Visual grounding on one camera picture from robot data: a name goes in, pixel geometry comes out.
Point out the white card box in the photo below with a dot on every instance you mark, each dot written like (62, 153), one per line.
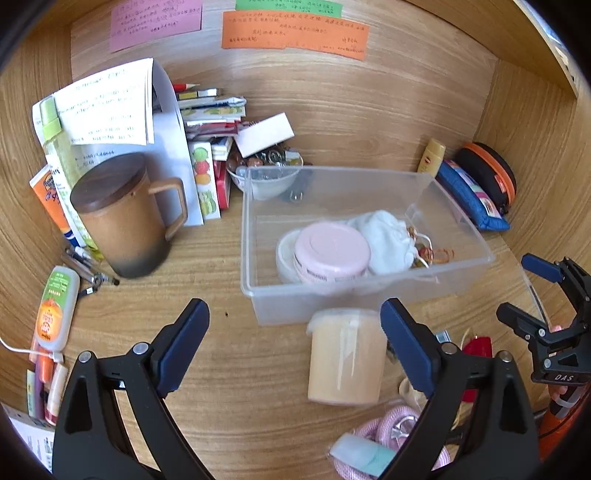
(265, 134)

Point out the light teal bottle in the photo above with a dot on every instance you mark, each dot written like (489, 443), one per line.
(362, 454)

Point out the white paper documents bag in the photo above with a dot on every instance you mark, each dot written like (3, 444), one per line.
(115, 106)

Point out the pink sticky note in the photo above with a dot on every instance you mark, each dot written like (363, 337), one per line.
(154, 21)

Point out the cream seashell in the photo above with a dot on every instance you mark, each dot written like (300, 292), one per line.
(408, 392)

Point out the white round jar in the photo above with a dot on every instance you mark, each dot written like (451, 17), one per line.
(286, 254)

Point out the blue fabric pouch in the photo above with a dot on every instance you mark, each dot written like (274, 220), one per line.
(471, 198)

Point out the red pencil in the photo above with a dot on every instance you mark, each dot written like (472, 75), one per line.
(187, 86)

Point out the stack of booklets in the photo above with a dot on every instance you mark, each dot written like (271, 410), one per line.
(212, 113)

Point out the orange sticky note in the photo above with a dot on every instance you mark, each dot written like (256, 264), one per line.
(295, 34)

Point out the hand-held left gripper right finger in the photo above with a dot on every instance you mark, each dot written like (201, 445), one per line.
(406, 350)

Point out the glass bowl of trinkets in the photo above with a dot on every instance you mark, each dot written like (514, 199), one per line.
(265, 173)

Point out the black and orange case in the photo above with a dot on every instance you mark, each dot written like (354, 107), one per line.
(491, 173)

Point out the light green bottle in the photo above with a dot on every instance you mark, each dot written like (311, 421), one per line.
(57, 147)

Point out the brown mug with lid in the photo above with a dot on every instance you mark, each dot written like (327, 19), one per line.
(124, 217)

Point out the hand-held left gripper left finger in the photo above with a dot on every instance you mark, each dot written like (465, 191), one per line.
(182, 350)

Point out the orange sunscreen tube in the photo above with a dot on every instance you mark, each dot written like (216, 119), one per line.
(48, 198)

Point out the green sticky note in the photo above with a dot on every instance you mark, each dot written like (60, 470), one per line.
(288, 7)

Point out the white bottle with orange label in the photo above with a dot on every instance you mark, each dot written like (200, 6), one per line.
(57, 307)

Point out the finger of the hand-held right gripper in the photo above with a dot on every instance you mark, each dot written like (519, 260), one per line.
(521, 321)
(542, 268)

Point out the printed leaflet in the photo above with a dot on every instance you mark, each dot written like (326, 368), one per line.
(32, 438)

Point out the white cloth pouch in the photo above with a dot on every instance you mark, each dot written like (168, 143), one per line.
(385, 242)

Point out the red pouch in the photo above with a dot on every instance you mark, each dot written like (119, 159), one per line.
(480, 348)

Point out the macaron print box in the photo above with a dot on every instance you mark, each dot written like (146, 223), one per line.
(203, 180)

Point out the orange rings and keys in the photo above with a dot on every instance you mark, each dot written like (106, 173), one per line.
(434, 254)

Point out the red and white box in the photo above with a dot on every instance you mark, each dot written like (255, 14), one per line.
(223, 175)

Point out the person's right forearm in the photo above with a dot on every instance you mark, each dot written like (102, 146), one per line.
(556, 436)

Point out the pink round jar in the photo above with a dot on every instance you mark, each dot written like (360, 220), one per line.
(332, 254)

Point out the lip balm sticks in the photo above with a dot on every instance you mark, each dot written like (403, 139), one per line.
(48, 383)

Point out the yellow tube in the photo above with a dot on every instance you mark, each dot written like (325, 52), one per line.
(431, 157)

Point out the cream frosted jar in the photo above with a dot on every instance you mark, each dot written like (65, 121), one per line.
(346, 360)

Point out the clear plastic box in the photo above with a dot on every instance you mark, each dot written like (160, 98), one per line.
(323, 300)

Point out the wooden desktop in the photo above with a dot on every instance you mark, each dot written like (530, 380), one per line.
(231, 360)

